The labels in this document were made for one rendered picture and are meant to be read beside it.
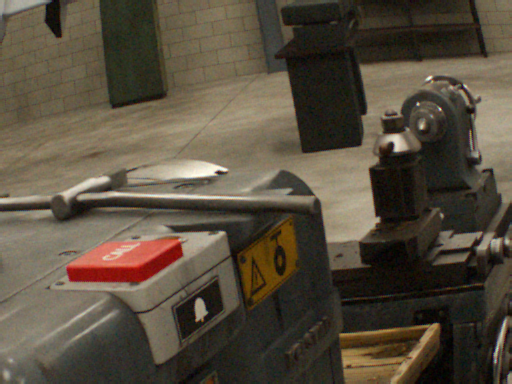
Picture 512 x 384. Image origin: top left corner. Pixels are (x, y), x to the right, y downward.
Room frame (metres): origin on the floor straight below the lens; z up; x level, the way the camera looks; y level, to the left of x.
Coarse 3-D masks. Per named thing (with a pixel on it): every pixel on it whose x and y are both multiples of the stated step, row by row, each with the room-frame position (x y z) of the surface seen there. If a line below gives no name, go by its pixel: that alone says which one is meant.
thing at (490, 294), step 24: (504, 264) 1.78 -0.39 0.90; (432, 288) 1.67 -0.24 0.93; (456, 288) 1.64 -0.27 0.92; (480, 288) 1.62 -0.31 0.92; (360, 312) 1.71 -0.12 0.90; (384, 312) 1.69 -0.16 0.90; (408, 312) 1.68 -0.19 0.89; (432, 312) 1.65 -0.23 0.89; (456, 312) 1.64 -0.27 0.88; (480, 312) 1.62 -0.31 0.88
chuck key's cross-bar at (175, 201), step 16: (112, 192) 0.94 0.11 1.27; (128, 192) 0.93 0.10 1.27; (144, 192) 0.92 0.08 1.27; (0, 208) 0.99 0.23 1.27; (16, 208) 0.98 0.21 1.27; (32, 208) 0.97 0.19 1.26; (48, 208) 0.97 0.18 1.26; (144, 208) 0.92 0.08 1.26; (160, 208) 0.90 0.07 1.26; (176, 208) 0.89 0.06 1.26; (192, 208) 0.88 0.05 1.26; (208, 208) 0.87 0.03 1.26; (224, 208) 0.86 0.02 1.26; (240, 208) 0.85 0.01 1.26; (256, 208) 0.84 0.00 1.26; (272, 208) 0.83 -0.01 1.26; (288, 208) 0.82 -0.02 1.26; (304, 208) 0.82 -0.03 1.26; (320, 208) 0.82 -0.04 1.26
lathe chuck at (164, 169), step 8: (160, 160) 1.28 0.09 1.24; (168, 160) 1.27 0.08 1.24; (176, 160) 1.27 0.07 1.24; (184, 160) 1.26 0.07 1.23; (192, 160) 1.26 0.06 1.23; (136, 168) 1.26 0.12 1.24; (144, 168) 1.24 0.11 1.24; (152, 168) 1.24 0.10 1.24; (160, 168) 1.23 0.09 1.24; (168, 168) 1.23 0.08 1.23; (176, 168) 1.23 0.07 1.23; (184, 168) 1.23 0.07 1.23; (192, 168) 1.24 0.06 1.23; (200, 168) 1.24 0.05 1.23; (208, 168) 1.24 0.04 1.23; (216, 168) 1.25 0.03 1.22; (128, 176) 1.21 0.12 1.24; (136, 176) 1.20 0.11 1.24; (144, 176) 1.20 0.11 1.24; (152, 176) 1.20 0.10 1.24; (160, 176) 1.20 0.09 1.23; (168, 176) 1.20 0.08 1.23; (176, 176) 1.20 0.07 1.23; (184, 176) 1.21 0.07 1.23; (192, 176) 1.21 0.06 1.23; (200, 176) 1.22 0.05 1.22
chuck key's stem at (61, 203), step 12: (120, 168) 1.04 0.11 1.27; (84, 180) 0.99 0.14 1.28; (96, 180) 0.99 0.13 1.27; (108, 180) 1.01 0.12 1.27; (120, 180) 1.03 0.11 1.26; (60, 192) 0.95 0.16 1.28; (72, 192) 0.95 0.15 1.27; (84, 192) 0.97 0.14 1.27; (96, 192) 0.98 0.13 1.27; (60, 204) 0.94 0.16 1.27; (72, 204) 0.94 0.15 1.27; (60, 216) 0.94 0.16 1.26
